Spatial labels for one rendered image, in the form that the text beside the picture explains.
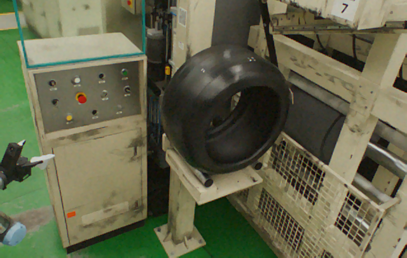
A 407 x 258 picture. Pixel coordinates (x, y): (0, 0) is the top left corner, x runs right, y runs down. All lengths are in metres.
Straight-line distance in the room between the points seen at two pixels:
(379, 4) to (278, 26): 0.53
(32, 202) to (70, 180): 0.86
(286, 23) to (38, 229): 2.04
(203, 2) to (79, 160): 1.05
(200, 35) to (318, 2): 0.54
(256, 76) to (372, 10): 0.44
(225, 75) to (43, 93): 0.90
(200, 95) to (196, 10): 0.43
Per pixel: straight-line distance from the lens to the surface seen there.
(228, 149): 1.72
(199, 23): 1.57
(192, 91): 1.30
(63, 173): 1.99
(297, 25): 1.58
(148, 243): 2.46
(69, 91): 1.80
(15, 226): 1.35
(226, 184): 1.69
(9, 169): 1.43
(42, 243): 2.58
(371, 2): 1.23
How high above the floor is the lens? 1.93
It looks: 32 degrees down
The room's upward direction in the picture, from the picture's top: 5 degrees clockwise
